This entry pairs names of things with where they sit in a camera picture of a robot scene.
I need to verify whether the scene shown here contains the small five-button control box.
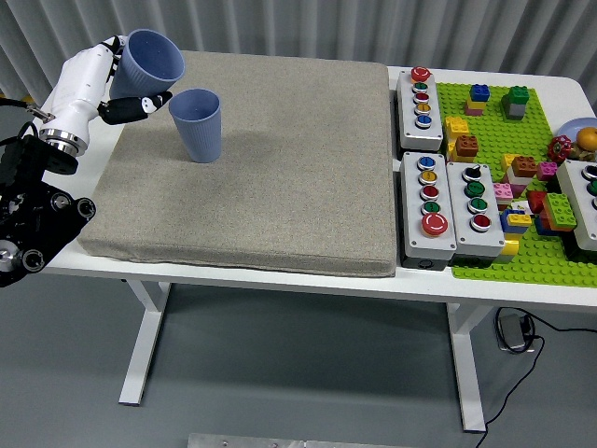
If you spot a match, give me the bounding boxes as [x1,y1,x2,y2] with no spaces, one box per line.
[396,66,446,153]

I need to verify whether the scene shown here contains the blue yellow pink block stack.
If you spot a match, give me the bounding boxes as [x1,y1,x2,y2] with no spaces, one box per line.
[464,83,492,118]

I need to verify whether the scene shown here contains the light pink building block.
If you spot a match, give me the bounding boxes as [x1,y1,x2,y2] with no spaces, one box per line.
[493,182,516,212]

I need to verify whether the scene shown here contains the green building baseplate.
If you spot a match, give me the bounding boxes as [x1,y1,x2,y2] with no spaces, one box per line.
[436,81,597,287]

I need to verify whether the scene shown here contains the large five-button control box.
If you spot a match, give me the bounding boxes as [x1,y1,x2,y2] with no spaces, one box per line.
[399,151,459,272]

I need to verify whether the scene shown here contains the grey power adapter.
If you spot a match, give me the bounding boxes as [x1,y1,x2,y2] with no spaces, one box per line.
[494,313,533,354]

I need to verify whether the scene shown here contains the orange white block stack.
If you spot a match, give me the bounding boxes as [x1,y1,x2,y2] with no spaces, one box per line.
[507,155,538,189]

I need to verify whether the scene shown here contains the yellow building block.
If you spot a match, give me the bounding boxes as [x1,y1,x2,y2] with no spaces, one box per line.
[500,152,518,184]

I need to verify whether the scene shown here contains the green grey block stack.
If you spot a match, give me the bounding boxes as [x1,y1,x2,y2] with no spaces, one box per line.
[501,85,532,122]

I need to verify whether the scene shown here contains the black power cable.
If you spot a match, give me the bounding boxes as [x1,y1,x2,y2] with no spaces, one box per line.
[475,312,597,448]

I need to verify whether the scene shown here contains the brown building block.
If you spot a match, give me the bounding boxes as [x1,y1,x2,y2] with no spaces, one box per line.
[454,134,481,159]

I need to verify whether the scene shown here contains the blue plate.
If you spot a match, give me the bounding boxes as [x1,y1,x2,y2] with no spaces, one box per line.
[558,118,597,155]

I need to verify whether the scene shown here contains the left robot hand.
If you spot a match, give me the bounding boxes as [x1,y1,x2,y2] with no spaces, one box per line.
[43,35,174,142]

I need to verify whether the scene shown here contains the red valve wheel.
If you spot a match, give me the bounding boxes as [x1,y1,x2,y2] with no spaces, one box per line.
[548,134,574,163]

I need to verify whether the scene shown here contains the grey-brown mat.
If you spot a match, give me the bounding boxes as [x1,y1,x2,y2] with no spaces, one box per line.
[76,49,398,278]

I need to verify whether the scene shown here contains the red building block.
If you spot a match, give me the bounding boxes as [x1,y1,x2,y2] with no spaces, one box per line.
[526,189,549,217]

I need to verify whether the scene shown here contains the white control box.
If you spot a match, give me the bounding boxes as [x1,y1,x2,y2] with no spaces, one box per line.
[556,159,597,253]

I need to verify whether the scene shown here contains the white table leg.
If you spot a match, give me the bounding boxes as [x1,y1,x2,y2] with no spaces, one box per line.
[118,278,173,406]
[445,301,489,435]

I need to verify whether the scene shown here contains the four-button control box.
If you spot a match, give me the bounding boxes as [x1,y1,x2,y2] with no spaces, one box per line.
[446,161,507,268]

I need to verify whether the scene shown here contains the green orange blue block stack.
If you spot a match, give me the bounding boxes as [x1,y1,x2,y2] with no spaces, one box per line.
[535,192,579,237]

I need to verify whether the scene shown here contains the blue ribbed cup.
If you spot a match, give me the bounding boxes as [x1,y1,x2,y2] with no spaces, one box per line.
[168,88,222,164]
[109,28,186,99]

